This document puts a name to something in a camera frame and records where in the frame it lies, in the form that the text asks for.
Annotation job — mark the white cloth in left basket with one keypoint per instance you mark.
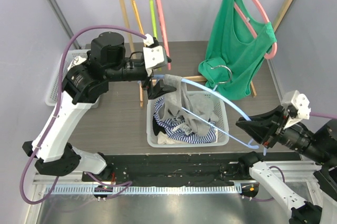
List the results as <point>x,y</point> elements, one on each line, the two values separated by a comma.
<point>76,61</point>

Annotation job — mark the grey corner frame post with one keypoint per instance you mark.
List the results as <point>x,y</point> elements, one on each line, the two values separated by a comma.
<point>61,18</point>

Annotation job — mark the lime green hanger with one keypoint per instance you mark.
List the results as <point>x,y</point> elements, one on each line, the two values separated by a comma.
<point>153,18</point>

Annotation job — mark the yellow plastic hanger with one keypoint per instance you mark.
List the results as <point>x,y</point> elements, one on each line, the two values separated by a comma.
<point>137,16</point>

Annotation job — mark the light blue hanger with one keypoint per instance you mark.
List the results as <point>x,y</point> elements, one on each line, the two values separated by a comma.
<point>226,101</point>

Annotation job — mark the slotted cable duct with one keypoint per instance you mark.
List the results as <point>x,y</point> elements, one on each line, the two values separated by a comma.
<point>96,189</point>

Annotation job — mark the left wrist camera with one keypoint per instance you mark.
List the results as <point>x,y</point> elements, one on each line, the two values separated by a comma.
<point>154,54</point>

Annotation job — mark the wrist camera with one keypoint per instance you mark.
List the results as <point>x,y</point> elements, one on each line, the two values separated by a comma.
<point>154,54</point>
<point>296,106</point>

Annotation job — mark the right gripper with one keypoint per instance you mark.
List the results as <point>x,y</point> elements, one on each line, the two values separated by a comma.
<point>278,125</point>

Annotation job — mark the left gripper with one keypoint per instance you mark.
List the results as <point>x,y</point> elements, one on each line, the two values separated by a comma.
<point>160,88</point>

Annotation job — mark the white left laundry basket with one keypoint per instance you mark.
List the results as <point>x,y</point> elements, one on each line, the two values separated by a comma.
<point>51,96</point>

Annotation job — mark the grey tank top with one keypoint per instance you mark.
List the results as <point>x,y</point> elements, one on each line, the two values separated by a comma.
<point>190,113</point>

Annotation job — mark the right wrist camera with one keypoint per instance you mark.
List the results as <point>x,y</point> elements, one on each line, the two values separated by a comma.
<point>296,106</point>

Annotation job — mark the coral pink hanger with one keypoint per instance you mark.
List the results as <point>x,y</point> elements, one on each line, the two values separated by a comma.
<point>161,19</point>

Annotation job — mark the white centre laundry basket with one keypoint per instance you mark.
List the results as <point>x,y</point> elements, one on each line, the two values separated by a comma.
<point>222,123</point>

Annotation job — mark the black tank top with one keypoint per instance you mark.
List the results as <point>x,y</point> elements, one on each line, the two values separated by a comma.
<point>156,127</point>

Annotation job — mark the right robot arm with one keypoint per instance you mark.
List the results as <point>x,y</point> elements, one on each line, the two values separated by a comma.
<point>318,148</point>

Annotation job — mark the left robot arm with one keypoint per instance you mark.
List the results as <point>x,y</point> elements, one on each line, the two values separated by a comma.
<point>82,87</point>

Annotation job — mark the white laundry basket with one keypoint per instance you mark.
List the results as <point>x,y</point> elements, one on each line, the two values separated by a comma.
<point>222,123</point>
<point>51,96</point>

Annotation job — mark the green tank top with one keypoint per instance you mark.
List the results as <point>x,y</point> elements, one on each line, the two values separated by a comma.
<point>236,50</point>

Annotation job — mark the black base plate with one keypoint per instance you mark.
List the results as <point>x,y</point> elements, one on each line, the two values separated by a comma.
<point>177,170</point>

